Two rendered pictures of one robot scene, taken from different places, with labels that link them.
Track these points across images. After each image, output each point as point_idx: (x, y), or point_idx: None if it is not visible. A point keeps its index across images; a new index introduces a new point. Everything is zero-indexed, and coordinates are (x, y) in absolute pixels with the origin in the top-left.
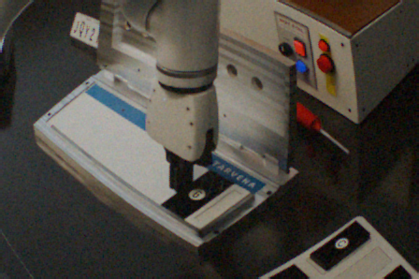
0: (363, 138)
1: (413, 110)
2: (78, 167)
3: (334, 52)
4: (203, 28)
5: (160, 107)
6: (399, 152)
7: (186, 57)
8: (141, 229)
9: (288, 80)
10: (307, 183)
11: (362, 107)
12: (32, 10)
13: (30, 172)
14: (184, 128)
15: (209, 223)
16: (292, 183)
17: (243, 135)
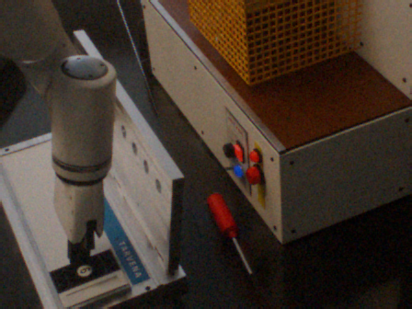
0: (282, 261)
1: (380, 249)
2: (5, 212)
3: (265, 165)
4: (84, 124)
5: (58, 188)
6: (326, 296)
7: (68, 151)
8: (26, 292)
9: (171, 193)
10: (193, 290)
11: (291, 228)
12: None
13: None
14: (68, 213)
15: (75, 304)
16: (177, 284)
17: (146, 226)
